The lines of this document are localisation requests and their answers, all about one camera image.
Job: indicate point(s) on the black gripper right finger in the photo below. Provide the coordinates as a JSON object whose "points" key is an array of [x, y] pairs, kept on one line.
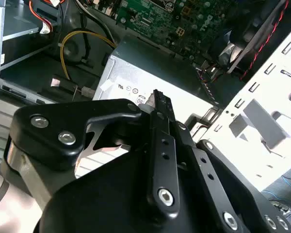
{"points": [[206, 170]]}

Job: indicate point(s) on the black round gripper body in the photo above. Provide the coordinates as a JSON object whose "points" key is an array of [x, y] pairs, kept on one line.
{"points": [[106, 206]]}

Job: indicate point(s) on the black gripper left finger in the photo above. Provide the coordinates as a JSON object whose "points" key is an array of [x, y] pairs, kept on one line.
{"points": [[63, 116]]}

